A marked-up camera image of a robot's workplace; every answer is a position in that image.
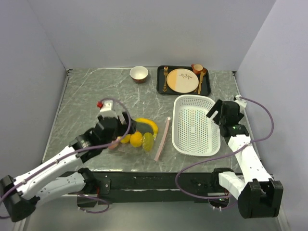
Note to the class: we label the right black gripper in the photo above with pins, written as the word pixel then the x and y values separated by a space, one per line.
pixel 216 107

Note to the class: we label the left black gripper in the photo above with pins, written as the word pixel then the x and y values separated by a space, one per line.
pixel 123 126

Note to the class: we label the green avocado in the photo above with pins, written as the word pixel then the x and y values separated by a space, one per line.
pixel 143 128

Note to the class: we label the yellow lemon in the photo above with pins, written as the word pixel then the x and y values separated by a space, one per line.
pixel 126 139

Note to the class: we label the yellow banana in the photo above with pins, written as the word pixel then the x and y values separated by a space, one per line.
pixel 152 124

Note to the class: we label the clear zip top bag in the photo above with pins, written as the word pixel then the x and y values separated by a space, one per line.
pixel 159 142

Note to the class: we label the yellow star fruit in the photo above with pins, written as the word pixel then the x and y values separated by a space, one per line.
pixel 147 142

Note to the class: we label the round yellow orange fruit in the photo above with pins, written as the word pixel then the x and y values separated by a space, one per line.
pixel 136 139

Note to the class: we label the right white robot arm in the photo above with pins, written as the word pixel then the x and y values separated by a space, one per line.
pixel 258 195

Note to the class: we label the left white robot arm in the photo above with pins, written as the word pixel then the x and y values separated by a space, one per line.
pixel 63 174

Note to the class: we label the white perforated plastic basket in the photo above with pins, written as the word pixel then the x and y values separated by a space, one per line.
pixel 193 133

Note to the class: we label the gold spoon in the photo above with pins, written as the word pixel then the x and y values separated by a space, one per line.
pixel 202 74

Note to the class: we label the cream and orange plate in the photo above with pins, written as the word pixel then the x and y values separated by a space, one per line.
pixel 182 80

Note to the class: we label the small orange cup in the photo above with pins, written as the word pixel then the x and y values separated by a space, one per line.
pixel 197 68

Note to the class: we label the white and brown bowl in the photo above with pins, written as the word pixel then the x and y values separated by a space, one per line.
pixel 139 74

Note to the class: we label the gold fork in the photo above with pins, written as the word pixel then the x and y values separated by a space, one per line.
pixel 165 81

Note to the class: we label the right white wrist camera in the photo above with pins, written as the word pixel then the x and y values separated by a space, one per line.
pixel 241 102

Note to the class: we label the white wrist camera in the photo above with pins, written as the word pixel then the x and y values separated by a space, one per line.
pixel 106 109
pixel 241 102

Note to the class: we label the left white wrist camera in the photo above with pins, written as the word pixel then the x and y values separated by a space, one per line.
pixel 106 109

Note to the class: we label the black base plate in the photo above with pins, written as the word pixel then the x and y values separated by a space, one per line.
pixel 132 187

